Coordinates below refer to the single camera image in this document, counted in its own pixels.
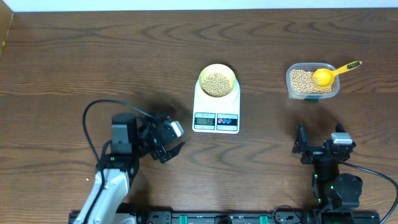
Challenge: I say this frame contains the soybeans pile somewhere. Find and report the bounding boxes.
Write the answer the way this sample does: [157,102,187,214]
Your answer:
[290,69,333,94]

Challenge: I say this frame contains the yellow plastic scoop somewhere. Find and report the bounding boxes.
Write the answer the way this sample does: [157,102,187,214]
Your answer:
[312,61,362,88]

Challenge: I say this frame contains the clear plastic container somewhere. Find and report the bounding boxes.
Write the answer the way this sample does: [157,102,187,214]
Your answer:
[286,63,340,100]

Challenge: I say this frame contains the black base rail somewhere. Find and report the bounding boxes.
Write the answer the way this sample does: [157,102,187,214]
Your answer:
[68,203,382,224]

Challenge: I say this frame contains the white digital kitchen scale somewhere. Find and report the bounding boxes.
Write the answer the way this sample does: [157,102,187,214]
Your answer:
[192,80,241,134]

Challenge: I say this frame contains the yellow plastic bowl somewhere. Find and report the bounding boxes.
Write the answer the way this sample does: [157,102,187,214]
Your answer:
[198,63,237,98]

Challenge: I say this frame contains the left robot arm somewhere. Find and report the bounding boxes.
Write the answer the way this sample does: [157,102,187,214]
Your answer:
[73,113,184,223]

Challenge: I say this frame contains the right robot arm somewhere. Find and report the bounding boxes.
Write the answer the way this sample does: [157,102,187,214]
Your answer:
[292,123,363,223]

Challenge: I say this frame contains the green tape label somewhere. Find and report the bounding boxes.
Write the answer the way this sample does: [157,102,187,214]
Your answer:
[304,98,319,103]

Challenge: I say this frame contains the soybeans in yellow bowl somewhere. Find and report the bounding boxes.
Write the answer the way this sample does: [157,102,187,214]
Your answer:
[202,73,232,97]

